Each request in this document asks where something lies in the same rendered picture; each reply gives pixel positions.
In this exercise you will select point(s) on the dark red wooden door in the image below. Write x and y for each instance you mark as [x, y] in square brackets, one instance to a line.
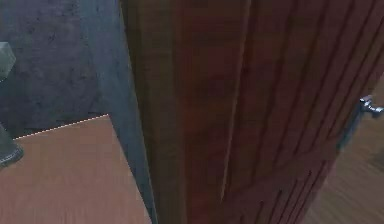
[266, 110]

